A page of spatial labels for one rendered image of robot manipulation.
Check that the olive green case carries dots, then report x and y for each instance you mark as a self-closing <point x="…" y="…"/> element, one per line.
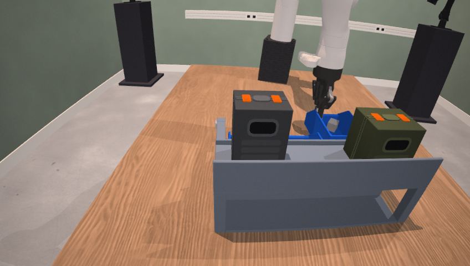
<point x="382" y="133"/>

